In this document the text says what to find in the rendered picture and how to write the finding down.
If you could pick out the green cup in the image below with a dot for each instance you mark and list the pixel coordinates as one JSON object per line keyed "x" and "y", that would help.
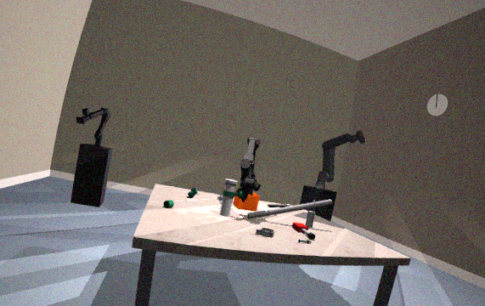
{"x": 227, "y": 193}

